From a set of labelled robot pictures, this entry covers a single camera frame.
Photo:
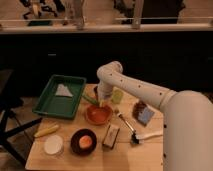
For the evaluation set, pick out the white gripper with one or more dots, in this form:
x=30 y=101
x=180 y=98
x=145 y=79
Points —
x=103 y=95

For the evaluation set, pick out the green pepper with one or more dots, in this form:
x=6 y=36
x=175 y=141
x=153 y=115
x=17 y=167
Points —
x=90 y=99

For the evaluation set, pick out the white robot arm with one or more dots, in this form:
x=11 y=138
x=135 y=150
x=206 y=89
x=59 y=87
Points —
x=188 y=118

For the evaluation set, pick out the red bowl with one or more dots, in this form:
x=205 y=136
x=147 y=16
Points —
x=96 y=115

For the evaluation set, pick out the dark bowl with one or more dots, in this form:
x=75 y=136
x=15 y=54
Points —
x=75 y=142

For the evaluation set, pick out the yellow-green cup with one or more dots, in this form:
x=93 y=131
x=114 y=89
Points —
x=117 y=96

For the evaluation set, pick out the small brown box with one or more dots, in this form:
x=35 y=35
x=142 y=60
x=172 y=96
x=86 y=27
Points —
x=110 y=136

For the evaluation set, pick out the white folded cloth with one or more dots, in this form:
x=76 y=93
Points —
x=63 y=90

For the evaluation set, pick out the orange fruit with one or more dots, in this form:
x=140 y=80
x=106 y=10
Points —
x=85 y=142

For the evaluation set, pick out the green plastic tray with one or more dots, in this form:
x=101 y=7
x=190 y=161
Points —
x=51 y=105

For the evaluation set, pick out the white round lid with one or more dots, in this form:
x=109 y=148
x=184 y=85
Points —
x=53 y=145

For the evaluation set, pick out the white handled brush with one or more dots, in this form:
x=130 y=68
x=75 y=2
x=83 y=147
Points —
x=136 y=138

